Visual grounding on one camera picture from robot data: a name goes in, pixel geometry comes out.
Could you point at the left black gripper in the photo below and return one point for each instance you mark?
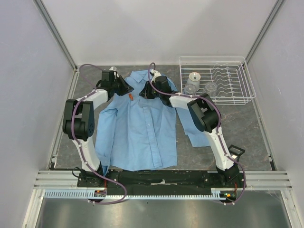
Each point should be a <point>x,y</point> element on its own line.
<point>126,88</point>

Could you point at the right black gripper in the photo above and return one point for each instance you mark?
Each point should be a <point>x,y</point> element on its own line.
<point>145,91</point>

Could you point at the light blue button shirt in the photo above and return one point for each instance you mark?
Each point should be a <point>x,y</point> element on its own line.
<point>141,134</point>

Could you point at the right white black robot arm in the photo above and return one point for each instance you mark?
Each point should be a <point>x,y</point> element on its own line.
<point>206,118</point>

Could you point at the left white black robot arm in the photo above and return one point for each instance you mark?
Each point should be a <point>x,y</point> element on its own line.
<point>79,120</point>

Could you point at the clear glass lying left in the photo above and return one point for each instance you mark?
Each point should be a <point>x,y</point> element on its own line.
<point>190,89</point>

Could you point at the clear glass lying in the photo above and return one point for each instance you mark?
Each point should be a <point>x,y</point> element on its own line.
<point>190,89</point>
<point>210,89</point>

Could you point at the clear glass with gold base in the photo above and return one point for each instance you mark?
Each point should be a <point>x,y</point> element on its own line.
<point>194,79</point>

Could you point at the clear glass lying right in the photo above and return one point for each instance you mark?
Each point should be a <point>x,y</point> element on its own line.
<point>210,89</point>

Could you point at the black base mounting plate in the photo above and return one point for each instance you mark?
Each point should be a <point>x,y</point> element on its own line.
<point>162,181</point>

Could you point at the small black framed stand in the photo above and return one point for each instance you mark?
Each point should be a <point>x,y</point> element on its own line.
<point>235,152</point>

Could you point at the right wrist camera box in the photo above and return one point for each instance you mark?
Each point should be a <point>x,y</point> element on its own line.
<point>160,82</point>

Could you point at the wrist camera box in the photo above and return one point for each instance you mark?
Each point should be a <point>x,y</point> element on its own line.
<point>110,75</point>
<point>160,82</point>

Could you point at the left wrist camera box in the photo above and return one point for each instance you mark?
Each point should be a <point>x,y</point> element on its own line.
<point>110,75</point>

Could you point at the white wire dish rack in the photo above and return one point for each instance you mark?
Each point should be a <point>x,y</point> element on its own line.
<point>230,73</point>

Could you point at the left aluminium frame post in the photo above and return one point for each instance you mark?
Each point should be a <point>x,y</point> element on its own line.
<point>54,31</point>

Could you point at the aluminium frame post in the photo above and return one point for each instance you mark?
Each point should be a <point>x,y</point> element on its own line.
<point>54,31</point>
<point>265,28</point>

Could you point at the slotted grey cable duct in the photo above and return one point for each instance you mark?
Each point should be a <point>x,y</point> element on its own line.
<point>102,194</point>

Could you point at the aluminium front rail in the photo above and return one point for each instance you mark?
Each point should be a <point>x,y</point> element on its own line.
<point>255,180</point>

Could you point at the right aluminium frame post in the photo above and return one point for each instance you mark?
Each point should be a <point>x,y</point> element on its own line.
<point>265,28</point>

